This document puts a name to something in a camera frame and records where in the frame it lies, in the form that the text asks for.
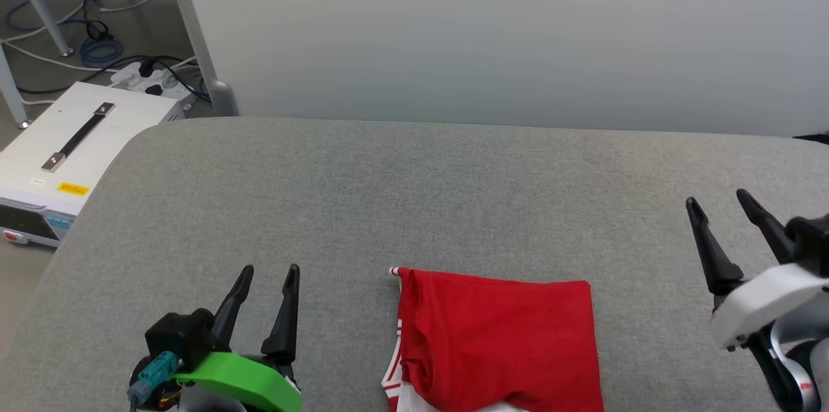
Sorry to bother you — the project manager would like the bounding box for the white power supply box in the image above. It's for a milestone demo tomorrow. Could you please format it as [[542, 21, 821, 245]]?
[[0, 82, 188, 249]]

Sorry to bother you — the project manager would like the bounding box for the white floor cable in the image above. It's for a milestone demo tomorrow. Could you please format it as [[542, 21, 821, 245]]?
[[0, 41, 120, 73]]

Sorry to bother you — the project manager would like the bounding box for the blue coiled cable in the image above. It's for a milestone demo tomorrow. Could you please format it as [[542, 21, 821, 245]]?
[[5, 0, 124, 68]]

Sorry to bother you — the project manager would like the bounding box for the grey metal post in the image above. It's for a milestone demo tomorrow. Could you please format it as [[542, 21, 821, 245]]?
[[155, 0, 239, 117]]

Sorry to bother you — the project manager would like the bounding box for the red and white garment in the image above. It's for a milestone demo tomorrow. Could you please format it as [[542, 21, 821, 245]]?
[[381, 266, 604, 412]]

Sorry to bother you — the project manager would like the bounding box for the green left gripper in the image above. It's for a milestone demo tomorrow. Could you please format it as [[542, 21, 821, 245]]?
[[174, 264, 303, 412]]

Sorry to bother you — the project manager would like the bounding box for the black box handle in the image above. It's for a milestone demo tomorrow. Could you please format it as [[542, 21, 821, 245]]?
[[41, 103, 116, 173]]

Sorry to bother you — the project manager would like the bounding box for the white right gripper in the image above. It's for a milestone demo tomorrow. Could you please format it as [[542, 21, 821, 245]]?
[[685, 189, 829, 351]]

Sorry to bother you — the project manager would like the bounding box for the teal cable connector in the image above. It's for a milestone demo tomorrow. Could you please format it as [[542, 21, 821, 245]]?
[[128, 352, 183, 409]]

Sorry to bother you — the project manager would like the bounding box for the white power strip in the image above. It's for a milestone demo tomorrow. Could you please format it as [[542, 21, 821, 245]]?
[[110, 61, 196, 109]]

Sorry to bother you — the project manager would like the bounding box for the grey table leg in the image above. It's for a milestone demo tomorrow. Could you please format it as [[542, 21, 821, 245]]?
[[0, 48, 32, 130], [0, 0, 73, 56]]

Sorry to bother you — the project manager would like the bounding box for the black floor cable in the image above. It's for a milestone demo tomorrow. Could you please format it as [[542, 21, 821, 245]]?
[[19, 0, 214, 104]]

